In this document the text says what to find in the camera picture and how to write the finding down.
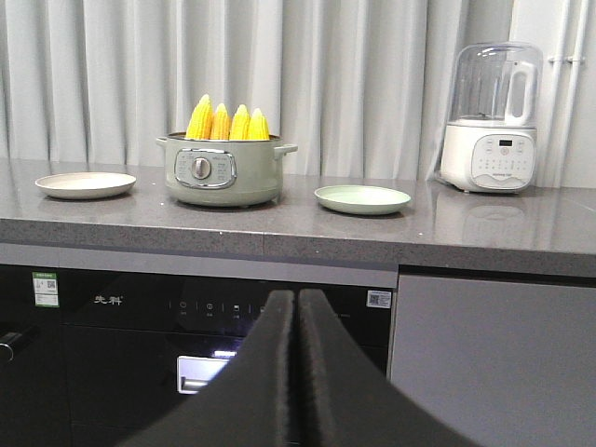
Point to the grey curtain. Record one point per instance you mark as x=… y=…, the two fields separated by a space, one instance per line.
x=362 y=87

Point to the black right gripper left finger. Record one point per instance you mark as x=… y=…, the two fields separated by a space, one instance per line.
x=247 y=402

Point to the white wall pipe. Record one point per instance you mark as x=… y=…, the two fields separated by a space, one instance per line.
x=565 y=64

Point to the black built-in drawer cabinet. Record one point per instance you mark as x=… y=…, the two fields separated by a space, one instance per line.
x=123 y=331

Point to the upper silver drawer handle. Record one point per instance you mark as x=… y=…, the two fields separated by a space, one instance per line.
x=195 y=372

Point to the yellow corn cob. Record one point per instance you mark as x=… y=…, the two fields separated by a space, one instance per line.
x=201 y=120
x=221 y=124
x=239 y=129
x=258 y=129

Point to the green round plate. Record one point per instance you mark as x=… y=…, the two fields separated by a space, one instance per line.
x=362 y=199

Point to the green electric cooking pot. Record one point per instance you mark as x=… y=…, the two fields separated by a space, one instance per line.
x=224 y=173

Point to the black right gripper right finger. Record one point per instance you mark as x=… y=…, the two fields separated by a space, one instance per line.
x=344 y=400

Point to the white blender appliance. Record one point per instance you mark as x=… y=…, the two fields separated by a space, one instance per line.
x=489 y=142

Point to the grey cabinet door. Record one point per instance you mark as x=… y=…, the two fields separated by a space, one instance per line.
x=506 y=363

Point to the beige round plate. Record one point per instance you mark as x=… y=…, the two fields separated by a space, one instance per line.
x=85 y=185

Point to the black built-in dishwasher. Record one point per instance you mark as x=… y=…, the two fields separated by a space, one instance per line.
x=34 y=408

